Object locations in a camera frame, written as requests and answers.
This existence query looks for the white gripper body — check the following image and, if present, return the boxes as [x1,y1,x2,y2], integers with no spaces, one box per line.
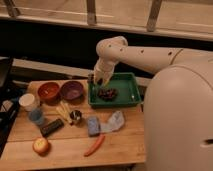
[94,58,115,79]

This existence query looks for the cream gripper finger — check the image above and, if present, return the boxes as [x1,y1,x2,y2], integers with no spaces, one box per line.
[103,77,110,86]
[93,74,99,84]

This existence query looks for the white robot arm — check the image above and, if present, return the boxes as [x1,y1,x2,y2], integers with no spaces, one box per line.
[94,36,213,171]

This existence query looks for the purple bowl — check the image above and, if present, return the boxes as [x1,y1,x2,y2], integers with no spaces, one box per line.
[60,81,84,101]

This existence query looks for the orange-red bowl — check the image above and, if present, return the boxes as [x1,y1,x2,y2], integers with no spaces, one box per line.
[37,82,60,102]

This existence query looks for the dark red grape bunch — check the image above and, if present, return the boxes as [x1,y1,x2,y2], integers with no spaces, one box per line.
[98,88,118,101]

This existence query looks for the green plastic tray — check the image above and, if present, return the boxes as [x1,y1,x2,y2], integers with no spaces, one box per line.
[88,73,141,108]

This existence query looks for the clear plastic bag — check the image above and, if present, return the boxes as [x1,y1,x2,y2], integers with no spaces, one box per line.
[100,111,125,133]

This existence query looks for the small metal cup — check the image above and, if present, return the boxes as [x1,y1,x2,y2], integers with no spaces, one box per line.
[70,110,82,125]

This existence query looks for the blue sponge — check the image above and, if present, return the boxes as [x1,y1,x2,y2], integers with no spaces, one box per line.
[87,116,100,137]

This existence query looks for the dark chocolate bar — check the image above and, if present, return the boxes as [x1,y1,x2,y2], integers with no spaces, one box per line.
[40,118,64,137]

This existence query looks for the blue plastic cup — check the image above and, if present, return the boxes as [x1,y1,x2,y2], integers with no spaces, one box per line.
[28,108,44,126]

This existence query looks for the white plastic cup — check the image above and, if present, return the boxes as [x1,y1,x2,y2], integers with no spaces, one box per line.
[19,93,39,112]

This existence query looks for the black equipment at left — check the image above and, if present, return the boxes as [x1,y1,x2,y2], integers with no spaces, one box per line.
[0,57,19,157]

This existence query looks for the red yellow apple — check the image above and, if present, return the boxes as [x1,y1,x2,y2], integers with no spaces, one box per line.
[32,137,50,155]

